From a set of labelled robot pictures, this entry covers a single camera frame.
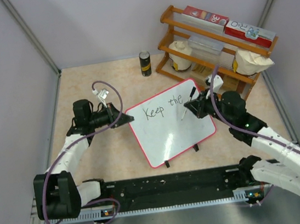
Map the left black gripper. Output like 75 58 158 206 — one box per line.
87 100 134 132

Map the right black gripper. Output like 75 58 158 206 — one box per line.
183 85 234 132

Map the white marker pen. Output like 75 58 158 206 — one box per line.
176 86 200 121

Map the pink framed whiteboard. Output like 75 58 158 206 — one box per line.
126 78 217 168

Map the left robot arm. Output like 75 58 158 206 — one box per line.
33 99 134 221

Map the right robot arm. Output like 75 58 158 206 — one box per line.
184 90 300 196

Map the black whiteboard clip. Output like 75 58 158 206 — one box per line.
165 160 170 168
193 144 199 152

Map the brown cardboard packet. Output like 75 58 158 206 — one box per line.
191 64 213 79

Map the dark brown box on rack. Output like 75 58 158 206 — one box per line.
222 76 246 94

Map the white jar on rack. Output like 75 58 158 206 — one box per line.
167 39 195 73

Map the clear plastic box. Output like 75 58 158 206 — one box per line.
188 36 225 56

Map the black drink can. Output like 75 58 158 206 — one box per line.
139 51 152 77

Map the cream cloth bag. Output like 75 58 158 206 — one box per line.
233 48 274 76

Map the wooden two tier rack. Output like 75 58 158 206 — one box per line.
156 5 278 99

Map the red box with 3D print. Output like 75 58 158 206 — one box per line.
181 6 230 33

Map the red white foil box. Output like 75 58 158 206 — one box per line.
224 20 276 48

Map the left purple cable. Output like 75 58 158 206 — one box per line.
26 77 139 224

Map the purple cable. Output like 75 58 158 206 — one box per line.
26 77 139 224
206 54 300 210

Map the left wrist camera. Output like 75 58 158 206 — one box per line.
92 89 109 106

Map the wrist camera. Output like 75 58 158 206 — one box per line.
92 89 109 106
205 74 224 93

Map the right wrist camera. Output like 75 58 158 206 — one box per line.
205 74 224 93

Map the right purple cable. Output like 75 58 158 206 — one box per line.
206 54 300 210

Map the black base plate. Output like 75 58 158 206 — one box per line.
76 158 285 218

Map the grey cable duct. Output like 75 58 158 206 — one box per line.
61 187 265 224

